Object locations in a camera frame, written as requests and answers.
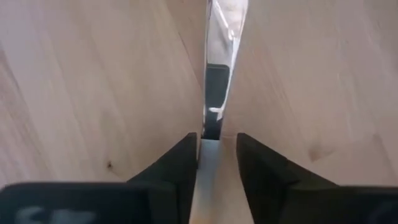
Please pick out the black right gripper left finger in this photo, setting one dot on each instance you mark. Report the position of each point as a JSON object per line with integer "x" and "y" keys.
{"x": 180, "y": 174}

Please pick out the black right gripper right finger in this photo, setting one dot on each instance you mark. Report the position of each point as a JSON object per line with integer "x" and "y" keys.
{"x": 264, "y": 174}

